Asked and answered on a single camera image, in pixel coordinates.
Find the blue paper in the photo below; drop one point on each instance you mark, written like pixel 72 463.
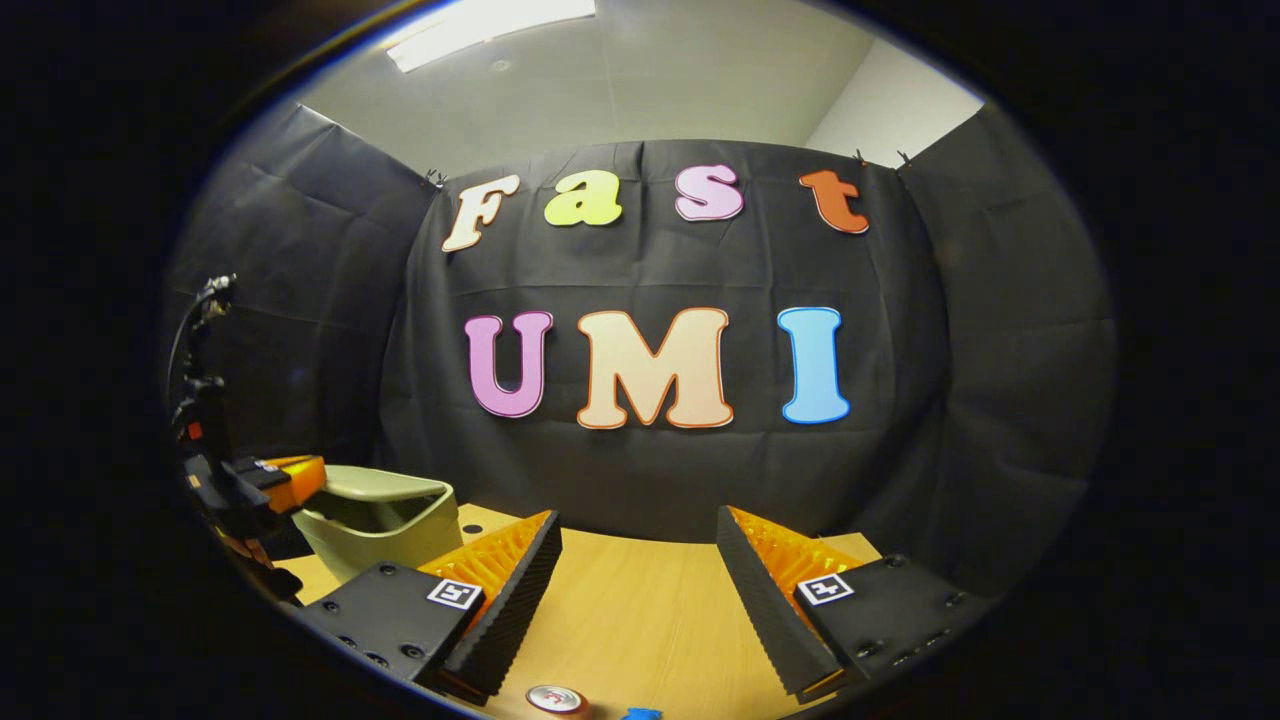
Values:
pixel 641 714

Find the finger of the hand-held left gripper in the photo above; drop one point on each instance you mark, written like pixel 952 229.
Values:
pixel 298 480

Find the ceiling light panel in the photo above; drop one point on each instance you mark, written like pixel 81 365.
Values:
pixel 490 25

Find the green garbage bin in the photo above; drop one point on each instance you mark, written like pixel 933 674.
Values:
pixel 385 535

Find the red pop can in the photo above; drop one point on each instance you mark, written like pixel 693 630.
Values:
pixel 556 699

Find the black backdrop cloth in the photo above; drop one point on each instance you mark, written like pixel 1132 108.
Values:
pixel 640 270

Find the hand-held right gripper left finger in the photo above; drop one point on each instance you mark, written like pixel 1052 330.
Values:
pixel 520 595

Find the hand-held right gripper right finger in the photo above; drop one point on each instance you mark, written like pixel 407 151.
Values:
pixel 765 600

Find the wooden desktop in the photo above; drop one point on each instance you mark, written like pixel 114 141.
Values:
pixel 630 620

